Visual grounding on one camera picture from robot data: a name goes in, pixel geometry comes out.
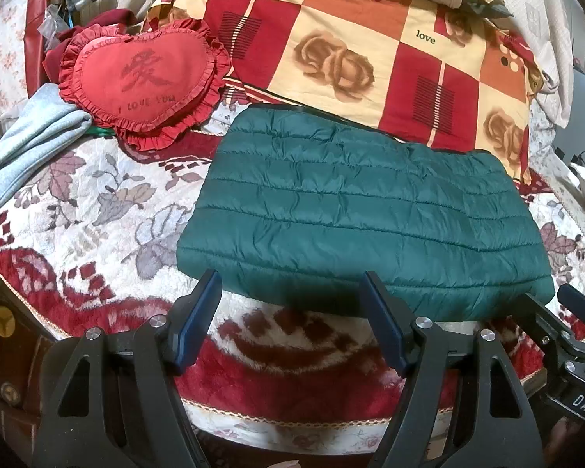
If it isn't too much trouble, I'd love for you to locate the dark red cloth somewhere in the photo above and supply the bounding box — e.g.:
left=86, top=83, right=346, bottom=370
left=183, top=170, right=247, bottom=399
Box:
left=43, top=7, right=143, bottom=79

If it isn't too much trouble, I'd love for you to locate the green puffer jacket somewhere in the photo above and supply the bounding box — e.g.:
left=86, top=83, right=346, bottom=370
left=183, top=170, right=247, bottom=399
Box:
left=176, top=103, right=557, bottom=323

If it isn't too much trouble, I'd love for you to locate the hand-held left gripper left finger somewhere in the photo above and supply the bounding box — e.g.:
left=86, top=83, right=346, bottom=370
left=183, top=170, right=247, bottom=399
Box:
left=32, top=268, right=223, bottom=468

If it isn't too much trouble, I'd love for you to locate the white red leaf-pattern fleece blanket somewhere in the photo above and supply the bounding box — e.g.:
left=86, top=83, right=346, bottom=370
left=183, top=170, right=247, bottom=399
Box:
left=0, top=122, right=585, bottom=452

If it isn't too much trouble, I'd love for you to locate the white patterned cloth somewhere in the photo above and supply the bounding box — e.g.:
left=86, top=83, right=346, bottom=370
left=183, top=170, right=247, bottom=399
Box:
left=468, top=0, right=585, bottom=128

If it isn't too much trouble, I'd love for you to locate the light blue cloth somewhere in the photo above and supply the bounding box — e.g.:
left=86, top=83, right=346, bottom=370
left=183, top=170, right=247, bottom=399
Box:
left=0, top=83, right=95, bottom=221

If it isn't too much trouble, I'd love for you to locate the floral bed sheet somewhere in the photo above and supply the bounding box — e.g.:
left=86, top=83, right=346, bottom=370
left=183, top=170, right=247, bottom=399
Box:
left=194, top=100, right=253, bottom=138

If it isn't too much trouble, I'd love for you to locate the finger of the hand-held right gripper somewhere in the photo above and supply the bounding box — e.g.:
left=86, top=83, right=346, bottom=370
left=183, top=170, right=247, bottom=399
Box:
left=557, top=282, right=585, bottom=326
left=513, top=293, right=574, bottom=358

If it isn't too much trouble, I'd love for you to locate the wooden bed frame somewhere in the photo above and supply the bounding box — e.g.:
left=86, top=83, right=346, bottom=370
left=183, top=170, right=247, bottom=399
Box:
left=0, top=270, right=62, bottom=452

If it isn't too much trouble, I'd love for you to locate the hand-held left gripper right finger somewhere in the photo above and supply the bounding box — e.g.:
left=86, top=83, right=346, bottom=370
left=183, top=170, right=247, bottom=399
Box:
left=362, top=271, right=548, bottom=468

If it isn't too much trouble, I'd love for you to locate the red cream checkered rose quilt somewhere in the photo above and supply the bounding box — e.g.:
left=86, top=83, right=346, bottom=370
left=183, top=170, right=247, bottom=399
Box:
left=143, top=0, right=550, bottom=187

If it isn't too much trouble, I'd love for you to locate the red heart-shaped ruffled pillow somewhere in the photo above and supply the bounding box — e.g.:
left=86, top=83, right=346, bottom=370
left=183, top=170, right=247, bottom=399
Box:
left=57, top=18, right=233, bottom=153

